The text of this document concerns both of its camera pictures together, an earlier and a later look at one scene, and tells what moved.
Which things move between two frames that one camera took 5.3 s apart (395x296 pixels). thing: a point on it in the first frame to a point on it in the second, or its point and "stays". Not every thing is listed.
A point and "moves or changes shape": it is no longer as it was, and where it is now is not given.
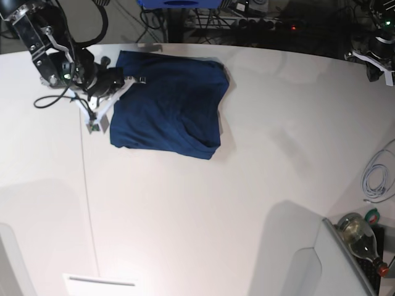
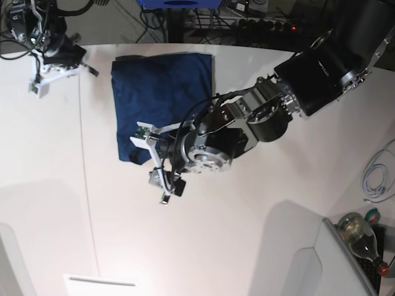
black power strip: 268,24 stays
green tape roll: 372,216 stays
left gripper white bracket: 389,74 to 149,142
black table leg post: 175,24 stays
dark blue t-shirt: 179,108 moves or changes shape
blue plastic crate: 193,4 stays
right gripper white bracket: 93,111 to 39,86
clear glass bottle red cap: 361,240 stays
